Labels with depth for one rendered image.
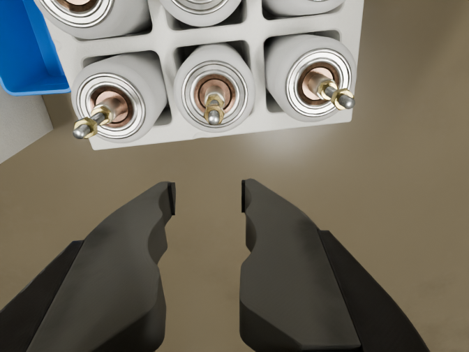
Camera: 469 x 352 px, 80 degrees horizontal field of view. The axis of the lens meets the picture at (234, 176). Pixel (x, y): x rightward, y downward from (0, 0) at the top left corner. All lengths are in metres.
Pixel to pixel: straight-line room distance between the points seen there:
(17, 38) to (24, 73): 0.05
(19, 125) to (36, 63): 0.11
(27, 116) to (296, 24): 0.48
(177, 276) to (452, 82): 0.81
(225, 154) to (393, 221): 0.49
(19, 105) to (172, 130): 0.30
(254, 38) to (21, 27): 0.40
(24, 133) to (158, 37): 0.32
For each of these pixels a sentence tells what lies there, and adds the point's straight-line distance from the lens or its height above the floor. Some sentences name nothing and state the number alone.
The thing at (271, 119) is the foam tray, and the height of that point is 0.18.
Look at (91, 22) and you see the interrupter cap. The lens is 0.35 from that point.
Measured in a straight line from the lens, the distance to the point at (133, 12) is 0.38.
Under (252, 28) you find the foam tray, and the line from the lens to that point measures 0.40.
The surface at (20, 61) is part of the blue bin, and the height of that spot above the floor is 0.07.
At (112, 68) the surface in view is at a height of 0.25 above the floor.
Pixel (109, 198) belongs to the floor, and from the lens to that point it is 0.73.
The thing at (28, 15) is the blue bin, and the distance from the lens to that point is 0.66.
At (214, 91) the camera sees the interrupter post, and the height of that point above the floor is 0.28.
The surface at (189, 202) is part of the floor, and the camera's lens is 0.70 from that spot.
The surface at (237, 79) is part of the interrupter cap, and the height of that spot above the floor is 0.25.
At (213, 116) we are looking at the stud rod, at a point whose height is 0.34.
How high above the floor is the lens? 0.58
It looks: 61 degrees down
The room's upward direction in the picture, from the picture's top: 174 degrees clockwise
